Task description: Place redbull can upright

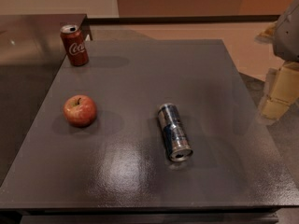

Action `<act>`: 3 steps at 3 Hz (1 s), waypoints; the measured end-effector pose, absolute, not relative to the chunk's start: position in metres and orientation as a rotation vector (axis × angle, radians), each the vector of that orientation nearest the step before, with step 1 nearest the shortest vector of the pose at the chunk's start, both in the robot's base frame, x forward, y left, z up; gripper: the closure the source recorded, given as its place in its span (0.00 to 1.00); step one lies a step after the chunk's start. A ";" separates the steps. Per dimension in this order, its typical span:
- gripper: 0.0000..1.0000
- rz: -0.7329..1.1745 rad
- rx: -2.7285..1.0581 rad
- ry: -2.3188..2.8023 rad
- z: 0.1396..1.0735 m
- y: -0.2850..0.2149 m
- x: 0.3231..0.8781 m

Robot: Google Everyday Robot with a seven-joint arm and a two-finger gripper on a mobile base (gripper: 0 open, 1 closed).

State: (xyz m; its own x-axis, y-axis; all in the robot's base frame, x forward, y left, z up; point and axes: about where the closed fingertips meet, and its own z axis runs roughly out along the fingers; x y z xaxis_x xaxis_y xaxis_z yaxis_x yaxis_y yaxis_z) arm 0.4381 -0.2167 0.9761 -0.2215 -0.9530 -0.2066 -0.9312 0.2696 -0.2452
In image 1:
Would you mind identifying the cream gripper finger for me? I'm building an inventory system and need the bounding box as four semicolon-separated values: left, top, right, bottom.
258;62;299;121
255;22;277;44

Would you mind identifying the silver blue redbull can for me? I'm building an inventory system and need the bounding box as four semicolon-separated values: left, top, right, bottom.
158;103;192;162

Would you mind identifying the red coca-cola can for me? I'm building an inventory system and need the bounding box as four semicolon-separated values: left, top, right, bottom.
61;24;89;66

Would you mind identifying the red apple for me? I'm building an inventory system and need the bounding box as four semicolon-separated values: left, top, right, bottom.
63;95;97;127

